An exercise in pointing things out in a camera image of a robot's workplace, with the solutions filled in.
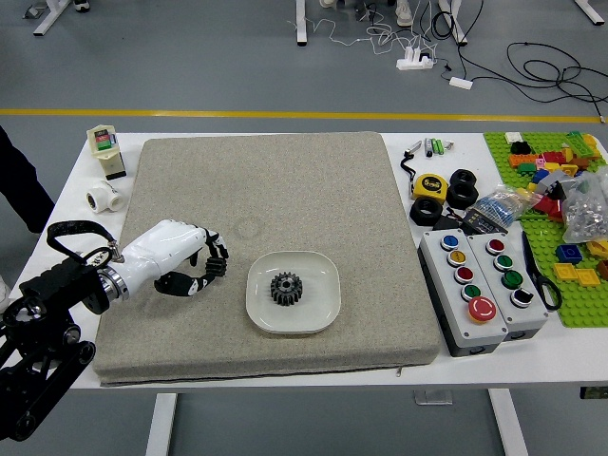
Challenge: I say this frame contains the grey four-button control box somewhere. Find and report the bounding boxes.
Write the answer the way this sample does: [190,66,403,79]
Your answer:
[465,231,550,342]

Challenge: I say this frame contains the black floor cable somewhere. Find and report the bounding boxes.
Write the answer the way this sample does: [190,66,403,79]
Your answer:
[505,41,608,120]

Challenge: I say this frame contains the white power strip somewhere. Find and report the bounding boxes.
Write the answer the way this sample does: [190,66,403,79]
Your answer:
[396,47,436,71]

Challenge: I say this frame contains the plastic bag of blue parts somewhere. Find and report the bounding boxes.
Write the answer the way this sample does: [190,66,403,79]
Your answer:
[467,183,531,229]

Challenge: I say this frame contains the person's leg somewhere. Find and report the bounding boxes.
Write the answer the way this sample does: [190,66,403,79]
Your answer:
[0,125,56,235]

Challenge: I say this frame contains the long green building brick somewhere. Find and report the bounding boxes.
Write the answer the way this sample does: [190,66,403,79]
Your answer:
[565,131,593,158]

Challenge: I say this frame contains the plastic bag of metal nuts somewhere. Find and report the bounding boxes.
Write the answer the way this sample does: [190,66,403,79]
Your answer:
[561,166,608,243]

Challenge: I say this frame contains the black flat pouch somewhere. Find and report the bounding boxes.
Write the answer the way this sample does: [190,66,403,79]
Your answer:
[431,213,469,234]

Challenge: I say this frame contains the metal bracket under table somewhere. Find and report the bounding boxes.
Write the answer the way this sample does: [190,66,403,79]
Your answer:
[413,389,453,406]

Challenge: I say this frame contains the white square plate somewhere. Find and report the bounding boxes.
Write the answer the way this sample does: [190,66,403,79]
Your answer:
[245,250,342,335]

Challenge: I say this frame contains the blue square building brick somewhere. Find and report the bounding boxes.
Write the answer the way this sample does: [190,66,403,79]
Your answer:
[555,243,583,265]

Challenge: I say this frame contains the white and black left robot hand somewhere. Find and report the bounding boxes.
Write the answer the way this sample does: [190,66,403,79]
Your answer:
[113,218,231,299]

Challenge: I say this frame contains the grey five-button control box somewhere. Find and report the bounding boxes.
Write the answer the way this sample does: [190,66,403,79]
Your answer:
[416,228,508,358]

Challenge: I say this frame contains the green building baseplate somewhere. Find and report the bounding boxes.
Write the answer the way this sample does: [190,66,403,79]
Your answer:
[482,130,608,329]

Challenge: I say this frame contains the black device with display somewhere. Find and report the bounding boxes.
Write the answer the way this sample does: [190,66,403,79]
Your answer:
[463,208,508,237]

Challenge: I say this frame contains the white background table leg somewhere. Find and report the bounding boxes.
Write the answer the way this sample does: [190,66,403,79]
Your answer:
[32,0,63,37]
[294,0,308,48]
[436,0,469,47]
[574,0,607,26]

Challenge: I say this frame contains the grey building brick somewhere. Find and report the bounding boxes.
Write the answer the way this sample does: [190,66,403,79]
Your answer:
[539,170,574,194]

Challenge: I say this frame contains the cream switch box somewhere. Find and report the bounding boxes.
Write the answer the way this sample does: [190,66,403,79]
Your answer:
[85,123,127,181]

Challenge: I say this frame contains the black scissors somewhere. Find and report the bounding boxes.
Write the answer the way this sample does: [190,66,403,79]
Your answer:
[521,231,563,313]

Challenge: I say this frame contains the white floor cable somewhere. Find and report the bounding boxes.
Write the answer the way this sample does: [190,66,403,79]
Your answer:
[287,7,438,57]

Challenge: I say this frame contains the grey-brown mat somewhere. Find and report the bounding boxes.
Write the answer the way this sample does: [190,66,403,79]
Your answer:
[90,131,441,387]

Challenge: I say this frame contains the big black gear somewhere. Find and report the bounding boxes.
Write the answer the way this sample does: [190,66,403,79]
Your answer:
[269,271,305,310]

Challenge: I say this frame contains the white tube with handwriting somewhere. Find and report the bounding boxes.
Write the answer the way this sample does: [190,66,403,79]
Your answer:
[84,246,115,271]

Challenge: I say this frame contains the yellow tape measure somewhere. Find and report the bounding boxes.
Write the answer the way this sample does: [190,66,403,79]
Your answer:
[410,173,448,201]

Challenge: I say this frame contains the silver stick with black lanyard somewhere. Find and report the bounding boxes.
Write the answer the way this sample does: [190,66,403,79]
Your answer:
[400,140,425,196]

